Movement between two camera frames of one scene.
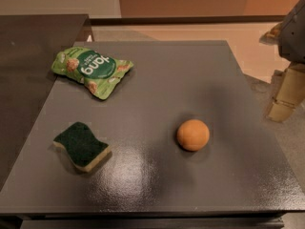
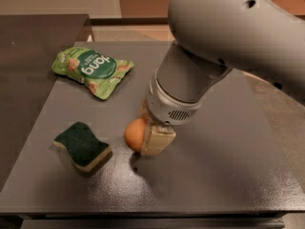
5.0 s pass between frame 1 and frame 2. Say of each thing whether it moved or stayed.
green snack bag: stayed
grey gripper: moved
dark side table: stayed
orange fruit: moved
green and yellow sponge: stayed
